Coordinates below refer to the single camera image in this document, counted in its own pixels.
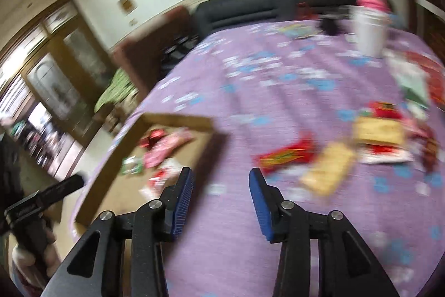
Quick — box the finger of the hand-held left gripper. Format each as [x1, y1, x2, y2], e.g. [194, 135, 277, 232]
[36, 174, 85, 205]

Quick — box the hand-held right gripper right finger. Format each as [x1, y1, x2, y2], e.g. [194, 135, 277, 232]
[248, 168, 400, 297]

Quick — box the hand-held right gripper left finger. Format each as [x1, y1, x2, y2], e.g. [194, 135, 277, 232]
[42, 166, 194, 297]

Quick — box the cardboard box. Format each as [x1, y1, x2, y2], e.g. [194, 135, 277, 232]
[75, 112, 226, 226]

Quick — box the person's left hand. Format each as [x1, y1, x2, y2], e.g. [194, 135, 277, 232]
[10, 241, 60, 287]

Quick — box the white snack packet red print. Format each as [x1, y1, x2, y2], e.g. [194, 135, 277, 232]
[139, 158, 181, 200]

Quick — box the long red snack packet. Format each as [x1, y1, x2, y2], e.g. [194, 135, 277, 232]
[257, 140, 315, 174]

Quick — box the pink snack packet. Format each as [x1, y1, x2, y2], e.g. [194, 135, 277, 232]
[144, 130, 193, 169]

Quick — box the green snack packet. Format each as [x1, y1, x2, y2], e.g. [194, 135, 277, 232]
[122, 158, 143, 176]

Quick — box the shiny red snack packet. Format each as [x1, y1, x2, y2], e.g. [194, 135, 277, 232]
[139, 130, 164, 148]

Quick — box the pale yellow snack packet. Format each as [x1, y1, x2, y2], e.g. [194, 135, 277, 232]
[301, 142, 355, 197]

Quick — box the wooden wardrobe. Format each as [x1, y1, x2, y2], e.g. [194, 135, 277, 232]
[0, 0, 115, 179]

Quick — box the green cloth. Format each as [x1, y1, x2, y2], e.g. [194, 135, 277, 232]
[95, 69, 138, 113]

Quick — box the purple floral bedsheet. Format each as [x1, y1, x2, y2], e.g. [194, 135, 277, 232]
[70, 19, 445, 297]

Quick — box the white and red snack packet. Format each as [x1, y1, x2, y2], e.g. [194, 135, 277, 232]
[360, 144, 414, 163]

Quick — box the wide yellow snack packet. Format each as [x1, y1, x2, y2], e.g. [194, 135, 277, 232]
[353, 116, 406, 146]

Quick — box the small red snack packet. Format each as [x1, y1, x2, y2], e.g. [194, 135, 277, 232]
[363, 102, 404, 120]

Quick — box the brown wooden chair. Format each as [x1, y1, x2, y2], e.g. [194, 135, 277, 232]
[113, 6, 192, 103]

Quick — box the green and yellow flat packet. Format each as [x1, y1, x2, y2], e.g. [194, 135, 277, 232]
[281, 24, 313, 40]

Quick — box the dark red snack packet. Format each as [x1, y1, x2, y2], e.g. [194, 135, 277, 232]
[414, 123, 442, 172]

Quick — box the small black object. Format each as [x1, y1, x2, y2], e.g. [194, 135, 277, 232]
[320, 13, 343, 35]

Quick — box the white work glove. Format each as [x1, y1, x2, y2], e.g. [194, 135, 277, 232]
[389, 53, 430, 110]

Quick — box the dark upholstered headboard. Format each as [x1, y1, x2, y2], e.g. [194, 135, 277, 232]
[193, 0, 360, 40]

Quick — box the red and gold gift bag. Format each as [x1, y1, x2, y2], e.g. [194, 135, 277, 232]
[403, 51, 445, 103]

